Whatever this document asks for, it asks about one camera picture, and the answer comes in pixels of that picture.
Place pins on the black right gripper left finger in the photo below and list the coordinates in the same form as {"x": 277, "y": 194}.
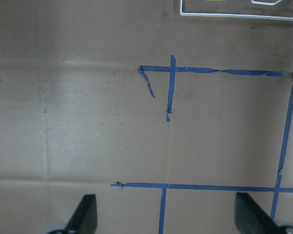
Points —
{"x": 84, "y": 219}

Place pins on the white wire cup rack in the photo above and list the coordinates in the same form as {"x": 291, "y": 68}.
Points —
{"x": 219, "y": 15}

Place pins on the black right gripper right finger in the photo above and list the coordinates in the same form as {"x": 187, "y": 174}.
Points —
{"x": 249, "y": 217}

